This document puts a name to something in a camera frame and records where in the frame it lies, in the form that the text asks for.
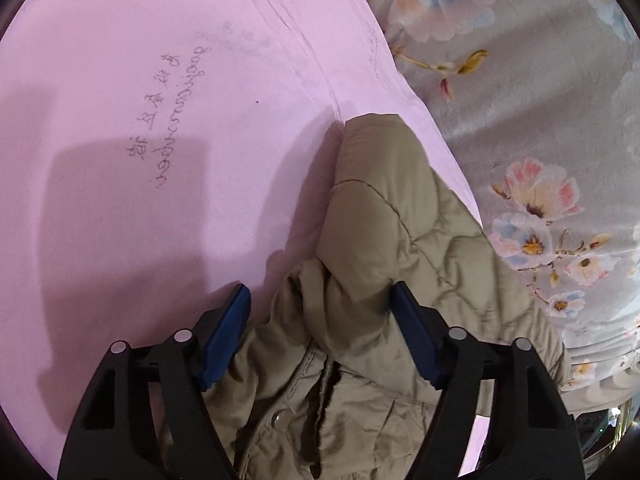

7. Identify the pink printed bed sheet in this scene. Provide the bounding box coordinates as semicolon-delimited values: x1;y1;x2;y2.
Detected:
0;0;495;467

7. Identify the grey floral blanket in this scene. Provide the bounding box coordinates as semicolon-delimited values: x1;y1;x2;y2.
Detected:
339;0;640;413

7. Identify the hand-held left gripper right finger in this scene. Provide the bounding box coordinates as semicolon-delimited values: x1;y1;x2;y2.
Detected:
389;281;586;480

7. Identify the khaki quilted jacket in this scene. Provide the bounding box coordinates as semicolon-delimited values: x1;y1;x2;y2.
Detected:
202;114;572;480

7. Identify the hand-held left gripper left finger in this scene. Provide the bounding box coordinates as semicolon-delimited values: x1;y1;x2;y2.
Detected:
57;283;252;480

